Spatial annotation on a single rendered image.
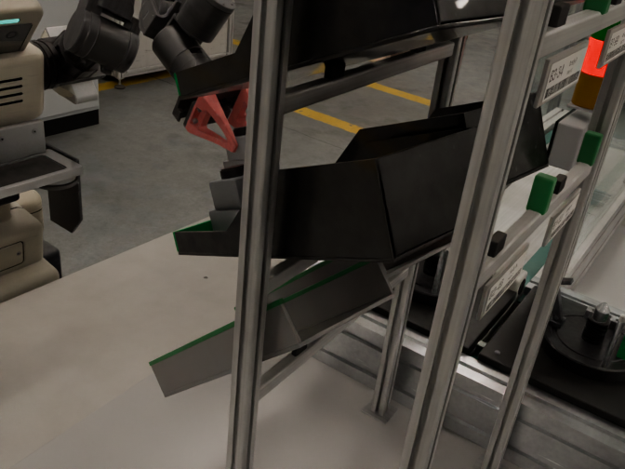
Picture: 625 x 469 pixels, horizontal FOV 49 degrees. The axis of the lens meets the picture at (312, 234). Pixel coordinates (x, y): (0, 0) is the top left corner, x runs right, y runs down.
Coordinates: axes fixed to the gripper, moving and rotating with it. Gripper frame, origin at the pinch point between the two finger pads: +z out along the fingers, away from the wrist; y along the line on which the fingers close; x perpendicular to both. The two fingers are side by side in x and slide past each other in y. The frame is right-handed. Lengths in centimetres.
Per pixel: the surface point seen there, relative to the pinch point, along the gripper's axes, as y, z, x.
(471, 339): 20.8, 35.7, 9.4
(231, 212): -16.2, 14.4, -9.3
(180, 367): -20.9, 21.4, 7.5
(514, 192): 86, 12, 28
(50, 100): 110, -217, 224
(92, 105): 137, -217, 233
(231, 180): -16.2, 12.6, -12.0
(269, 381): -19.7, 29.8, -3.4
